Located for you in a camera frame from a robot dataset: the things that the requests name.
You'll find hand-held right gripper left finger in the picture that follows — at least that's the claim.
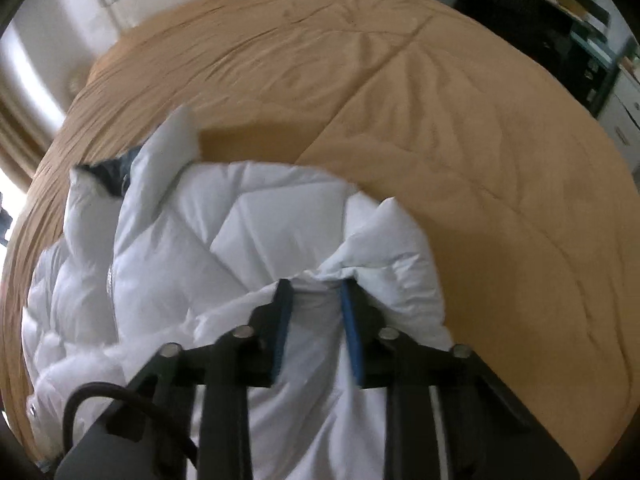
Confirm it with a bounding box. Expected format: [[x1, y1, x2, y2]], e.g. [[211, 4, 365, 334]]
[[124, 279, 294, 480]]

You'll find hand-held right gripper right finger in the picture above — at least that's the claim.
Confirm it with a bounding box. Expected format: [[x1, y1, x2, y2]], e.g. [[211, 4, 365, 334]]
[[340, 279, 582, 480]]

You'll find white quilted duvet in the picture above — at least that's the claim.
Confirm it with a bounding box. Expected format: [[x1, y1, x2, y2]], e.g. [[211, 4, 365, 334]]
[[22, 105, 453, 480]]

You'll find tan quilted bedspread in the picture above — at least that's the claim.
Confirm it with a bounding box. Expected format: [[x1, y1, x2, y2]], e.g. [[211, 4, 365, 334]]
[[0, 0, 640, 480]]

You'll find beige curtain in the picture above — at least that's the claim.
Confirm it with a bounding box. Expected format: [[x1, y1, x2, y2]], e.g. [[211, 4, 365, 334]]
[[0, 94, 67, 196]]

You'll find white drawer cabinet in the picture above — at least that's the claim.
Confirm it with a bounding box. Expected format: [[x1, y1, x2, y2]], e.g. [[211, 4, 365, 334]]
[[596, 66, 640, 163]]

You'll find dark shelf unit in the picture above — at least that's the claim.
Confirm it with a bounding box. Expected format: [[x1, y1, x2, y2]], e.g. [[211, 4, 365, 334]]
[[562, 22, 622, 117]]

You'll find black chair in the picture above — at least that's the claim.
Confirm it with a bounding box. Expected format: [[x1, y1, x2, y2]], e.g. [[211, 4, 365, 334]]
[[452, 0, 573, 56]]

